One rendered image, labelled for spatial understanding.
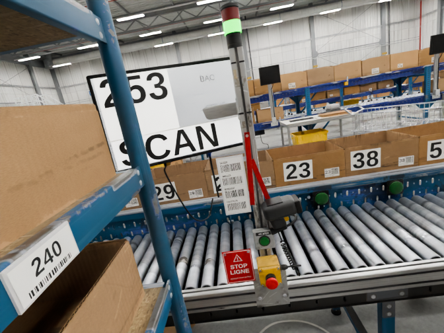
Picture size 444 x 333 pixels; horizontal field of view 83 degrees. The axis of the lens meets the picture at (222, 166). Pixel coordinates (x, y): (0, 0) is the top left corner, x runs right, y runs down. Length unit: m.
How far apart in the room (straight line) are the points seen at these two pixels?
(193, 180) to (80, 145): 1.16
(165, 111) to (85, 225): 0.63
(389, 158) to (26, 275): 1.61
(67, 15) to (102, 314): 0.32
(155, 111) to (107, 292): 0.59
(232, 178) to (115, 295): 0.53
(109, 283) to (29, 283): 0.17
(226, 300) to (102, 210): 0.82
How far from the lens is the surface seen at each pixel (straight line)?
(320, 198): 1.48
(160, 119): 0.84
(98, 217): 0.28
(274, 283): 0.88
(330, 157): 1.51
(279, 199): 0.81
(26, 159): 0.27
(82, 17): 0.36
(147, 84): 0.85
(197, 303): 1.07
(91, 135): 0.35
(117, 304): 0.39
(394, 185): 1.62
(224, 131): 0.88
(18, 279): 0.21
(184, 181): 1.47
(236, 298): 1.05
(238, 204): 0.84
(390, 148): 1.64
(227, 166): 0.80
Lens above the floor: 1.42
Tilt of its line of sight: 14 degrees down
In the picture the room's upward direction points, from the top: 10 degrees counter-clockwise
